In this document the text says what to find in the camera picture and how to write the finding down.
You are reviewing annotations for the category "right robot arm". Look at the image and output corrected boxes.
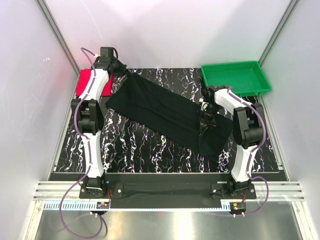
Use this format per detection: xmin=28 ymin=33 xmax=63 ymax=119
xmin=199 ymin=85 xmax=267 ymax=199

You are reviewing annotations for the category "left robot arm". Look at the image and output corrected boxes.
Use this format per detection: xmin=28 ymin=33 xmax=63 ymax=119
xmin=71 ymin=53 xmax=126 ymax=198

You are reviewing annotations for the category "black t shirt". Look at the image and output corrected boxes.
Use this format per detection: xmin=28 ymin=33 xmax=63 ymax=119
xmin=105 ymin=73 xmax=233 ymax=161

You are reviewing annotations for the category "aluminium front rail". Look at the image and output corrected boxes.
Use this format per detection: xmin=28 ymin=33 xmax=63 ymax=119
xmin=33 ymin=181 xmax=305 ymax=202

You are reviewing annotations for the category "aluminium frame post left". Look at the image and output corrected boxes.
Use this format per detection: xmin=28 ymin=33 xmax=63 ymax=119
xmin=35 ymin=0 xmax=80 ymax=75

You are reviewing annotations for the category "green plastic bin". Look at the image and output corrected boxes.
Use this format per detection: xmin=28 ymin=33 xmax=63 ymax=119
xmin=201 ymin=60 xmax=272 ymax=97

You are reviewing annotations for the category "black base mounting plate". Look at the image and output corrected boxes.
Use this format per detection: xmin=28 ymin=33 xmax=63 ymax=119
xmin=79 ymin=173 xmax=256 ymax=210

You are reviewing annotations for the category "shiny steel front plate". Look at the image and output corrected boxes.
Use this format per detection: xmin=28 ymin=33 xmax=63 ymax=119
xmin=33 ymin=208 xmax=305 ymax=240

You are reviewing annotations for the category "folded red t shirt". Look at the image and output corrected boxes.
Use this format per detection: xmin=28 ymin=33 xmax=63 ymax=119
xmin=75 ymin=69 xmax=114 ymax=97

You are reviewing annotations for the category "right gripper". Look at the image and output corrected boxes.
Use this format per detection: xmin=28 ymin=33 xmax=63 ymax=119
xmin=197 ymin=103 xmax=221 ymax=137

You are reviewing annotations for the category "white slotted cable duct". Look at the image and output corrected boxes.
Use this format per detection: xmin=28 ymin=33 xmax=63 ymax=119
xmin=44 ymin=200 xmax=231 ymax=213

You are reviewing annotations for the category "aluminium frame post right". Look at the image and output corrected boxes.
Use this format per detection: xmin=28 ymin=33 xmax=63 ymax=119
xmin=258 ymin=0 xmax=300 ymax=67

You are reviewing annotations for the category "aluminium frame post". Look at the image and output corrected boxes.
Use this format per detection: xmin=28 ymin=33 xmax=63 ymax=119
xmin=35 ymin=0 xmax=80 ymax=75
xmin=258 ymin=0 xmax=300 ymax=67

